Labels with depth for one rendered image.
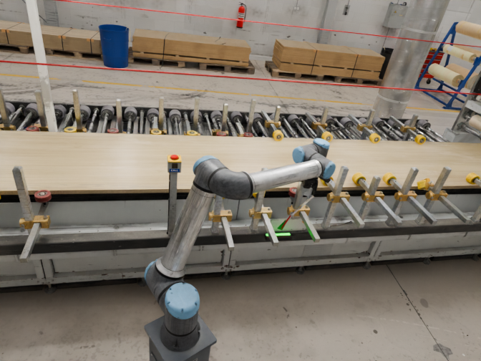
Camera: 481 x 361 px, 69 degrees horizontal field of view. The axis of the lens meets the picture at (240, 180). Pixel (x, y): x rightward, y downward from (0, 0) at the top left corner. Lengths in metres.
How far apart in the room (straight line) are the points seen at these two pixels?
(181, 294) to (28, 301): 1.47
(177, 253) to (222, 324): 1.09
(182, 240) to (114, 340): 1.15
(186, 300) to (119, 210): 0.90
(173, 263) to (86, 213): 0.85
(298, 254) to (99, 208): 1.55
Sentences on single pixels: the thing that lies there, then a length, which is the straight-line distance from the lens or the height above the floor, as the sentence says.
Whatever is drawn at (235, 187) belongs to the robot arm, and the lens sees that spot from 1.37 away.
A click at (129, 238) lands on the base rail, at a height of 0.70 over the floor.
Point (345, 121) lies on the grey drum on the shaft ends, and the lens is 3.88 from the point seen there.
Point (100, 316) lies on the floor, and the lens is 2.69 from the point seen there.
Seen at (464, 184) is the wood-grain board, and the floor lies 0.90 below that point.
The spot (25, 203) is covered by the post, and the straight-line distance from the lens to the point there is 2.08.
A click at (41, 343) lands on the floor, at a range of 2.66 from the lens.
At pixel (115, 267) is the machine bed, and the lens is 2.70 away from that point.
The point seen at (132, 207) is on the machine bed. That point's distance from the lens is 2.28.
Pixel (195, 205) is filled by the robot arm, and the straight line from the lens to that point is 1.50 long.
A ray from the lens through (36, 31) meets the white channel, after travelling 2.70.
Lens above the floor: 2.15
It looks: 33 degrees down
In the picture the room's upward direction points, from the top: 9 degrees clockwise
